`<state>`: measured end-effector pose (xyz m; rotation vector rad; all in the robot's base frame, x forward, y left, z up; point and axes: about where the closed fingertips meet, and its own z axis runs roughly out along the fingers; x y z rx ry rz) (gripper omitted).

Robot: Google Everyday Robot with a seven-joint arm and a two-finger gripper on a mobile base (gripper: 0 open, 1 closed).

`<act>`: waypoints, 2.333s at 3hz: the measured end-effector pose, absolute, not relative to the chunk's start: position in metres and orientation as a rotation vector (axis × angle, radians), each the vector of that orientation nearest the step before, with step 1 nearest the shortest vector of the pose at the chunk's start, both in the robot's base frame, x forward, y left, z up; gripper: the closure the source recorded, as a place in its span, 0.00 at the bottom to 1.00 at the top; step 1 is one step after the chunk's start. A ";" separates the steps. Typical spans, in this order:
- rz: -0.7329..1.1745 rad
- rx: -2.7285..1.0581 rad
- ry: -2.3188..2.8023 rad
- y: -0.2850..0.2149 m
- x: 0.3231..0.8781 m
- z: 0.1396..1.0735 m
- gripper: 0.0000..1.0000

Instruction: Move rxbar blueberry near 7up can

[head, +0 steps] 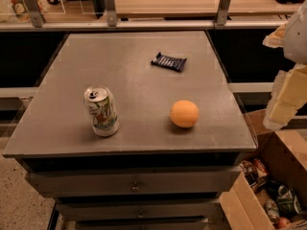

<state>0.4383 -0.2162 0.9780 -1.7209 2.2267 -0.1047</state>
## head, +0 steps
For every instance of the grey drawer cabinet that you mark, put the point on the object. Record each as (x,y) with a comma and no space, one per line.
(181,171)

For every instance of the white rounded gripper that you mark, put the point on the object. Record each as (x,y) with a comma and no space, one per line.
(297,37)

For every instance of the colourful snack bag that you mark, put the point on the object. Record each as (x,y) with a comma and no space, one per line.
(14,11)

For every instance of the orange fruit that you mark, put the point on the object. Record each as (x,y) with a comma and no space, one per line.
(184,114)

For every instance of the red snack packet in box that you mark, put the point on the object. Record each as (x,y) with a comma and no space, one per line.
(255,173)

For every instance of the red apple in box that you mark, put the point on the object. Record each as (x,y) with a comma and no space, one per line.
(283,223)

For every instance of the dark green can in box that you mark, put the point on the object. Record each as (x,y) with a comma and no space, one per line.
(287,202)

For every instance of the grey metal bracket left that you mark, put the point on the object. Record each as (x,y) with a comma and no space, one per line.
(35,13)

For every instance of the wooden desk top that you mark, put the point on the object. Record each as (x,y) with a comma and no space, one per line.
(174,8)

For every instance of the round metal drawer knob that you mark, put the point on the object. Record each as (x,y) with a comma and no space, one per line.
(135,188)

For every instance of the silver can in box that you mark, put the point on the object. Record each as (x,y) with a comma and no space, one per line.
(272,211)

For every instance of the grey metal bracket middle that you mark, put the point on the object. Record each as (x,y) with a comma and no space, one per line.
(111,15)

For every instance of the dark blue rxbar wrapper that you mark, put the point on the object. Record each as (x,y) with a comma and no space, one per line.
(171,63)

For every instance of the grey metal bracket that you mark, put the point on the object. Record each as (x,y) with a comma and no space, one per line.
(111,15)
(222,12)
(35,13)

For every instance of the lower metal drawer knob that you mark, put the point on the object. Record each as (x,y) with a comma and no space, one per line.
(140,214)

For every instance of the grey metal bracket right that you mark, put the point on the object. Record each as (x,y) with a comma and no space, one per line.
(222,12)

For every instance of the white green 7up can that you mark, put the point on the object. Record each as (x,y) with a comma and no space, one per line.
(100,106)

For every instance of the brown cardboard box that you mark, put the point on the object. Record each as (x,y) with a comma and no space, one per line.
(284,154)

